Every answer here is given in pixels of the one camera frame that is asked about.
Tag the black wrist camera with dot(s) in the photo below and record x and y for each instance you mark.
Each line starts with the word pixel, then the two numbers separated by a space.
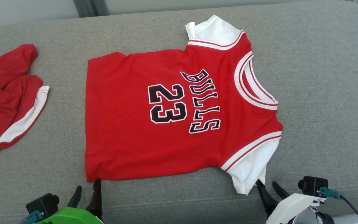
pixel 42 203
pixel 314 185

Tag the grey post with two cylinders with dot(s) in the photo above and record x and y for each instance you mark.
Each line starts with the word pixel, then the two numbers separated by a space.
pixel 85 7

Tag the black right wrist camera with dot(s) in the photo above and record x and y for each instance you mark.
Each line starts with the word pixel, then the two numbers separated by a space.
pixel 314 185

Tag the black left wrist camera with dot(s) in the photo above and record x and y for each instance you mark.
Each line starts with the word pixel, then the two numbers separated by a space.
pixel 42 203

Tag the grey fabric sofa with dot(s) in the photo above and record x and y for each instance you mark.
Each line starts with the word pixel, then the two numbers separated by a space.
pixel 322 77

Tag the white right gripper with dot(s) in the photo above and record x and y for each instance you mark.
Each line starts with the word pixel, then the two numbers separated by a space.
pixel 287 207

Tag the red Bulls 23 jersey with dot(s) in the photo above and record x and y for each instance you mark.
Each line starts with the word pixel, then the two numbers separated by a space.
pixel 120 124

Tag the red shorts with white stripe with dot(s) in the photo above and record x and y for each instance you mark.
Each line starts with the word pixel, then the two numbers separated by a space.
pixel 5 93

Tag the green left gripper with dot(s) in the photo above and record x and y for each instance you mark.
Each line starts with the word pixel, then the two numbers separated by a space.
pixel 70 216

